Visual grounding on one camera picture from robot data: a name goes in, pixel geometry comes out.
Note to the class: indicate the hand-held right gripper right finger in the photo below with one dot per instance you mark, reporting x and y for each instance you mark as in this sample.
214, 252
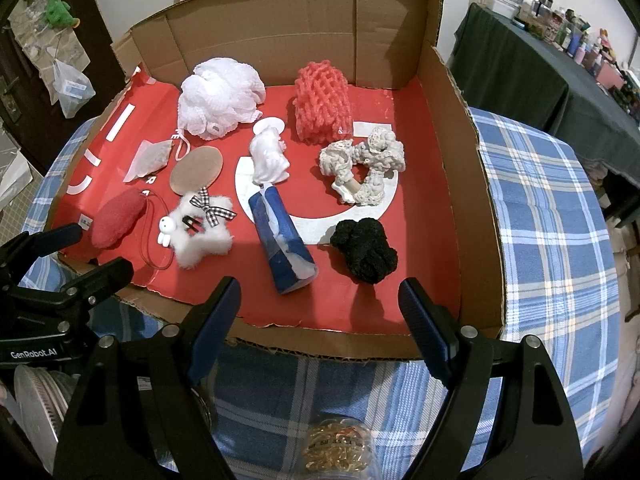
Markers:
425, 325

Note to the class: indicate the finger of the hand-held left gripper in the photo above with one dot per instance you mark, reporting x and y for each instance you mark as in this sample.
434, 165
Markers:
50, 237
100, 275

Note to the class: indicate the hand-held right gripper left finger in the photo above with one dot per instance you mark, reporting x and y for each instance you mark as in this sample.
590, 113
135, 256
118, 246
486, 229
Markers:
215, 325

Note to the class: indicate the red fabric pouch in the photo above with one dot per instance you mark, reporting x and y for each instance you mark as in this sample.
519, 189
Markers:
117, 217

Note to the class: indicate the black fuzzy scrunchie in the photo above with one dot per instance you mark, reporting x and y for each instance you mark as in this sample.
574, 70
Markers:
365, 247

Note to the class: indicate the blue white cloth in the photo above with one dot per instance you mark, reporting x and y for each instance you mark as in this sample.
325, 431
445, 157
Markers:
280, 245

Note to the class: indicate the translucent mesh packet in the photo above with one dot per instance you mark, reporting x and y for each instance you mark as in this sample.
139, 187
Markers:
150, 160

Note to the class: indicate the tan round powder puff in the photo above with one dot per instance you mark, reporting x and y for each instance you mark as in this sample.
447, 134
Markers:
197, 170

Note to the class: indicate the cream crochet scrunchie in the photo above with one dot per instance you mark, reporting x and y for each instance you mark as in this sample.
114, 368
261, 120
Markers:
380, 155

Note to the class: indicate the white soft wrap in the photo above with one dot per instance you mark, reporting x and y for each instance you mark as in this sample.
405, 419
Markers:
267, 155

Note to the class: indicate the white mesh bath loofah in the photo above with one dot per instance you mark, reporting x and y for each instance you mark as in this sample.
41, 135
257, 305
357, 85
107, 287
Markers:
220, 95

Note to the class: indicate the red foam net sleeve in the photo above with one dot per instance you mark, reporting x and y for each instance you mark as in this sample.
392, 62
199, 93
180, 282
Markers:
320, 100

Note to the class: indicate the cardboard box red inside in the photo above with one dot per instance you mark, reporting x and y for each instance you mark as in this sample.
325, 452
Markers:
300, 35

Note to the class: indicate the large glass jar metal lid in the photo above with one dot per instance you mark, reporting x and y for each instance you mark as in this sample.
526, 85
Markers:
37, 400

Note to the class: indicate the blue plaid blanket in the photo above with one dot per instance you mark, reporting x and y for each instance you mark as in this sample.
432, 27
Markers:
545, 260

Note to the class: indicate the hanging clear plastic bag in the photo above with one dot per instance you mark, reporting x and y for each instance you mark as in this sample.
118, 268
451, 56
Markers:
72, 87

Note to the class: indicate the small clear plastic jar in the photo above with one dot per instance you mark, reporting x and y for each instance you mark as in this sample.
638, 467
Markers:
335, 447

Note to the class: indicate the hanging fabric organizer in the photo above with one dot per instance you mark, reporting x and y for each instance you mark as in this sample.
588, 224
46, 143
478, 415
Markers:
30, 35

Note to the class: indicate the dark brown door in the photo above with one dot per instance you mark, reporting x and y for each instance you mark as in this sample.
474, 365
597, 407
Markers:
95, 20

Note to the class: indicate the green plush toy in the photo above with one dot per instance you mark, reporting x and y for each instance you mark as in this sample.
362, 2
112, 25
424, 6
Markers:
60, 10

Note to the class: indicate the table with dark cloth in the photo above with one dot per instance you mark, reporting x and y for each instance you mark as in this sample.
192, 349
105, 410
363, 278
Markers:
515, 75

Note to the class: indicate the cluttered side table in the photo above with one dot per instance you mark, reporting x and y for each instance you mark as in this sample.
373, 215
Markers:
575, 30

